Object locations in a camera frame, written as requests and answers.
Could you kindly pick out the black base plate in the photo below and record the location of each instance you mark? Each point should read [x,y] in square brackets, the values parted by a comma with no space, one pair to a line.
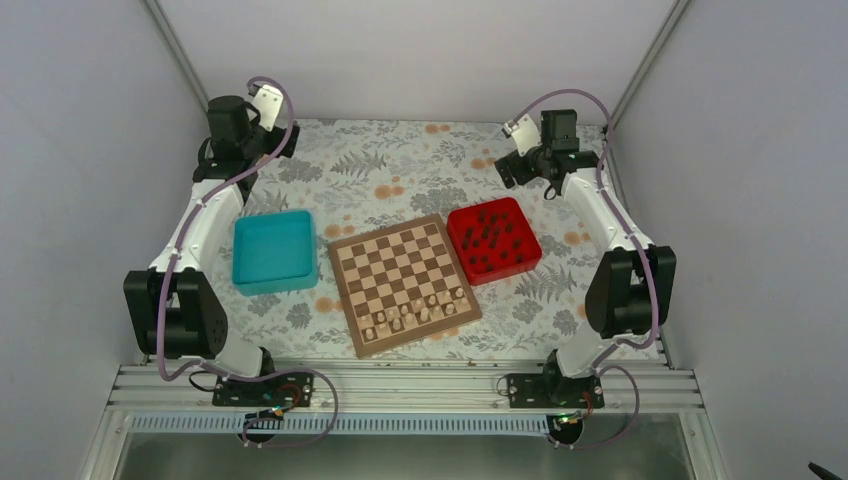
[538,391]
[290,390]

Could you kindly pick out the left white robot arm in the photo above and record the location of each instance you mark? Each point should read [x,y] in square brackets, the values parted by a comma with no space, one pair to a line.
[175,313]

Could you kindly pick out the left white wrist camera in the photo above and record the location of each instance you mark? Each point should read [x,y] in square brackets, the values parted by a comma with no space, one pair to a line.
[268,101]

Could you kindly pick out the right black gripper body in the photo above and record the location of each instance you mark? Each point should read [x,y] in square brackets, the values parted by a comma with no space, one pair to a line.
[523,176]

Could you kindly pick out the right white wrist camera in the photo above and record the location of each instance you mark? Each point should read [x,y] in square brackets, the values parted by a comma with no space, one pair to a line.
[524,133]

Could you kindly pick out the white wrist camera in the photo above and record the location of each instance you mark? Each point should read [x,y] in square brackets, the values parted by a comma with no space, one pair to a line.
[524,133]
[268,101]

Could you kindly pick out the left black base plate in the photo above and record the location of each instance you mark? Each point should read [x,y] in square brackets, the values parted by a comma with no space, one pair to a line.
[290,390]

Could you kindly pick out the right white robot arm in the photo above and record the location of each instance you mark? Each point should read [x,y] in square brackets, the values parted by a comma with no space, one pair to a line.
[629,295]

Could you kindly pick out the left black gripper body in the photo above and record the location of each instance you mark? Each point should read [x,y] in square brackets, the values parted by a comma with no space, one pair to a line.
[278,139]

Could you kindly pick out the floral tablecloth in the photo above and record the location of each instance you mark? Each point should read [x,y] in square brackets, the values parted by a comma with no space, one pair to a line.
[355,177]

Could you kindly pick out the red plastic tray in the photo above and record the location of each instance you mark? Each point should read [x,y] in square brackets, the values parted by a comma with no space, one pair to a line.
[493,240]

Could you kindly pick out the wooden chessboard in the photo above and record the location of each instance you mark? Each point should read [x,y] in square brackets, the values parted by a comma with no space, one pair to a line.
[390,273]

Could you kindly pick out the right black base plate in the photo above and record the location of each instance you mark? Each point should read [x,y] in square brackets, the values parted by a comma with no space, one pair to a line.
[538,391]

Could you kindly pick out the blue plastic tray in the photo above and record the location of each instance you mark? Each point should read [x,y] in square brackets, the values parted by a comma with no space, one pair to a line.
[274,252]

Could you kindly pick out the aluminium front rail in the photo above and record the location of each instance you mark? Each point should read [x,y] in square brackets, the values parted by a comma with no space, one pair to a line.
[418,387]

